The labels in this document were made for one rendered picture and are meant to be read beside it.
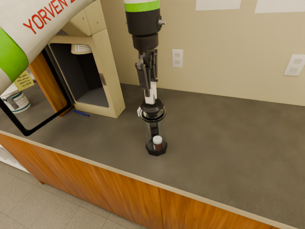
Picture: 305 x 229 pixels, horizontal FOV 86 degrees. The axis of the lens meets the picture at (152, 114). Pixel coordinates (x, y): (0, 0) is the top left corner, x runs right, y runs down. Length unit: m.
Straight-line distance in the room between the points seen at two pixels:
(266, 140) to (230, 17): 0.63
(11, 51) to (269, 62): 1.08
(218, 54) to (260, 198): 0.75
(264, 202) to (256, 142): 0.28
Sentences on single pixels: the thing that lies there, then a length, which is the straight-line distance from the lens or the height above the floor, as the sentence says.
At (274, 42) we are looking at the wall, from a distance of 1.10.
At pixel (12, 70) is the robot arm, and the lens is 0.35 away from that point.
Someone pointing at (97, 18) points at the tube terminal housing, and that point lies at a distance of 0.85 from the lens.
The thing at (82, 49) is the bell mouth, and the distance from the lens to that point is 0.92.
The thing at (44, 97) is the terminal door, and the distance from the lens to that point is 1.06.
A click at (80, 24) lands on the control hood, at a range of 0.77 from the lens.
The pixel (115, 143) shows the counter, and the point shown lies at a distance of 0.87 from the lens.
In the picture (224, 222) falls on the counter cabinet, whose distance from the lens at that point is 0.93.
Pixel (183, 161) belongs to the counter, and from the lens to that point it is 0.76.
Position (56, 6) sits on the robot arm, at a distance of 0.41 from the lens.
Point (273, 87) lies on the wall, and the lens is 1.21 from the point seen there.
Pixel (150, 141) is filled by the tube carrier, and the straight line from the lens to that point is 0.71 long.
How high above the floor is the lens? 1.57
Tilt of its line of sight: 39 degrees down
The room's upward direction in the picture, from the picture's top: 6 degrees counter-clockwise
